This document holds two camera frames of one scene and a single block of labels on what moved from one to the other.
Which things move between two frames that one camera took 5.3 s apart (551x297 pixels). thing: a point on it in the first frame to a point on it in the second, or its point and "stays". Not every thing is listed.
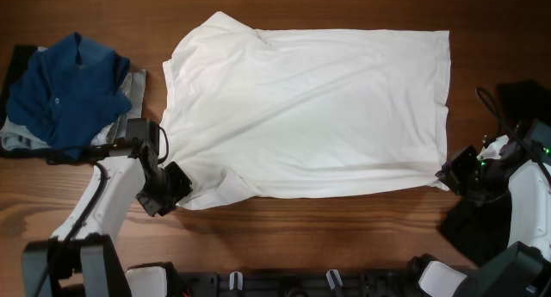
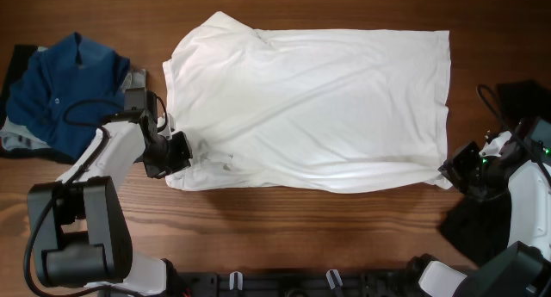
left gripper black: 183,186 to 182,158
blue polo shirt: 67,93 stays
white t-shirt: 267,113 stays
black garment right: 480,227 stays
